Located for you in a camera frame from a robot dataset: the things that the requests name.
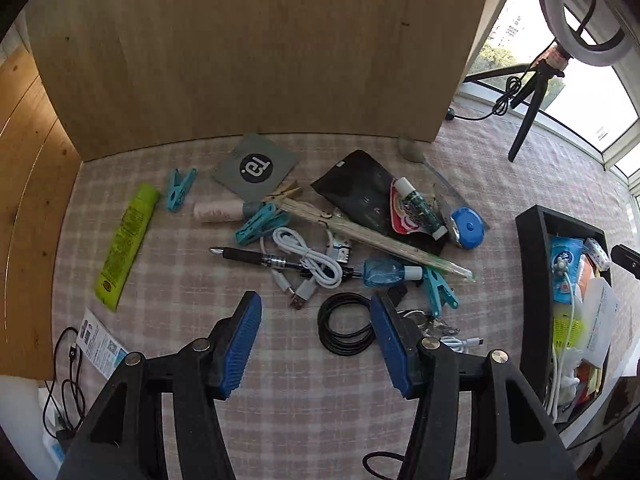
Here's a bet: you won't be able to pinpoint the green white glue stick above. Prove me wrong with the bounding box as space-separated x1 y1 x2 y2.
394 177 447 240

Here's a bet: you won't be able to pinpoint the white usb cable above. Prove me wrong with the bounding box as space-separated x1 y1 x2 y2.
259 225 354 311

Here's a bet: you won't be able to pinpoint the yellow plastic shuttlecock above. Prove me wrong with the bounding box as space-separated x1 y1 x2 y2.
552 316 585 351

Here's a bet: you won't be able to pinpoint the blue wet wipes packet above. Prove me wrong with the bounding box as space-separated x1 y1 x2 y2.
550 236 584 304

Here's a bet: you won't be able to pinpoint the white paper receipt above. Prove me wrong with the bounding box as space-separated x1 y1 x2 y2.
582 278 620 368

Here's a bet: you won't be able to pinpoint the white leaflet card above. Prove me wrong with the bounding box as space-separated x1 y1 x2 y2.
76 309 128 379

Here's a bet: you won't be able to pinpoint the black storage tray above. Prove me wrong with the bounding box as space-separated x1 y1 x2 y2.
515 205 608 400

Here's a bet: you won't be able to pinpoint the blue tape measure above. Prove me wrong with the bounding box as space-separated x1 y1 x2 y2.
450 207 485 250

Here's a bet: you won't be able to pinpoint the teal clothespin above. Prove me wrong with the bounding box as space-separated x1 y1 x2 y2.
166 168 198 212
234 203 291 246
422 266 459 318

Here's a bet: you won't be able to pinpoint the pink checked tablecloth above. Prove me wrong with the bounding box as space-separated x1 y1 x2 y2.
53 118 638 479

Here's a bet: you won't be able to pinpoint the yellow-green tube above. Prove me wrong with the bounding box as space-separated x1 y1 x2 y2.
96 183 160 311

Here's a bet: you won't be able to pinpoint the blue small spray bottle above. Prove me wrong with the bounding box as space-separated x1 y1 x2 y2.
362 258 423 288

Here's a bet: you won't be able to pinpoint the red white coffee sachet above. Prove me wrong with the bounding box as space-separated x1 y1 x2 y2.
390 185 430 235

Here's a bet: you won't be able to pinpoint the black gel pen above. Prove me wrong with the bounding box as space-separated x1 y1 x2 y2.
208 247 362 281

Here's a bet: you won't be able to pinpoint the metal spoon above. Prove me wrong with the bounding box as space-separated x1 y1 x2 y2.
397 136 487 236

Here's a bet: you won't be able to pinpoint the pink small bottle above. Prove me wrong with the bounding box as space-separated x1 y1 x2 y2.
193 200 265 223

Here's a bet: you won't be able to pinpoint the chopsticks in paper sleeve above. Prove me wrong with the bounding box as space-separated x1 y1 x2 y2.
273 197 476 283

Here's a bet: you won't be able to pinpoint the black foil pouch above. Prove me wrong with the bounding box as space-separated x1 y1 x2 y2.
311 150 447 256

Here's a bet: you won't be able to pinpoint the wooden clothespin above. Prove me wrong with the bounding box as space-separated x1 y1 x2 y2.
262 180 303 203

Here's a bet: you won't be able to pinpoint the grey round-logo sachet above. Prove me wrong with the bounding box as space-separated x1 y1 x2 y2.
213 133 299 202

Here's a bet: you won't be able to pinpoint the black cables beside table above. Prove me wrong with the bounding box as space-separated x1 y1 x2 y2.
41 326 89 441

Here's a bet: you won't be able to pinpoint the coiled black cable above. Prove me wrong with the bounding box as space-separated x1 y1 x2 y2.
316 291 379 358

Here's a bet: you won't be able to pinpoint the ring light black cable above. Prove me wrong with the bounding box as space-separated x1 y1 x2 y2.
444 74 526 124

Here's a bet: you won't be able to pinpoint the white ring light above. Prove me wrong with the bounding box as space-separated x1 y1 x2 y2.
539 0 639 67

